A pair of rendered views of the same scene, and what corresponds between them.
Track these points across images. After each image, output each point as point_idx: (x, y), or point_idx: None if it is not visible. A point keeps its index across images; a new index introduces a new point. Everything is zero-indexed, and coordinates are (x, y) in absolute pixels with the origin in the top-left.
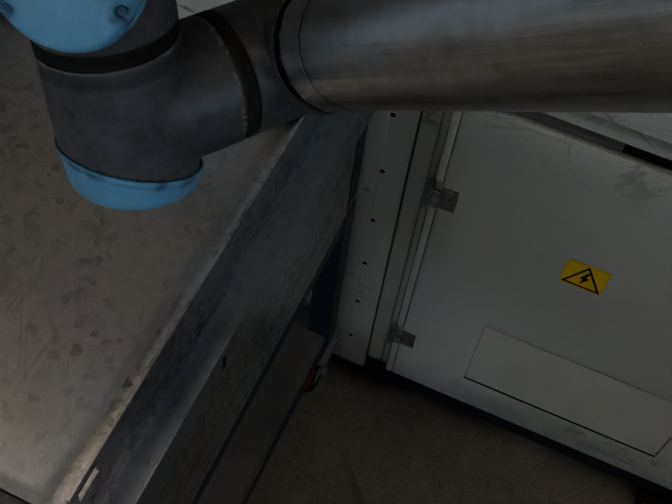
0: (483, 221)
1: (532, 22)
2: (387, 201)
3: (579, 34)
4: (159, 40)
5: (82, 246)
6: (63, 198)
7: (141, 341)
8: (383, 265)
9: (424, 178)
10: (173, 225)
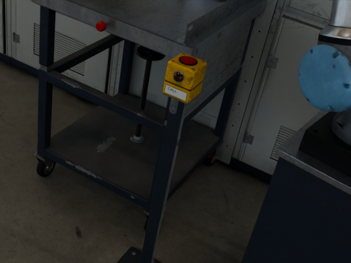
0: (285, 71)
1: None
2: (252, 71)
3: None
4: None
5: (179, 9)
6: (173, 2)
7: None
8: (245, 104)
9: (266, 58)
10: (204, 11)
